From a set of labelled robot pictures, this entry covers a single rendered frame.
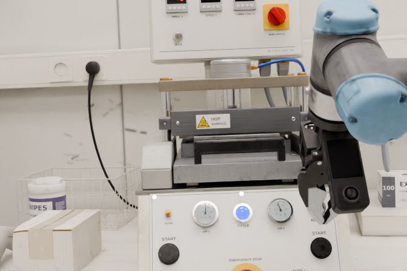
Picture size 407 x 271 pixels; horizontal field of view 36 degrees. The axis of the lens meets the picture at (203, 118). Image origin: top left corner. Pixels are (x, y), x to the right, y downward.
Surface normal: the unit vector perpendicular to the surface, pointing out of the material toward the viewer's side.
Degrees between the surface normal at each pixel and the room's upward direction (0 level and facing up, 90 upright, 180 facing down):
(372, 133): 125
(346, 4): 35
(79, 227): 87
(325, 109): 119
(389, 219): 90
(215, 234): 65
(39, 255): 90
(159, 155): 40
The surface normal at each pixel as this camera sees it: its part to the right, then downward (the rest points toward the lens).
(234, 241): -0.01, -0.37
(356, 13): -0.03, -0.79
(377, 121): 0.09, 0.61
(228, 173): 0.00, 0.05
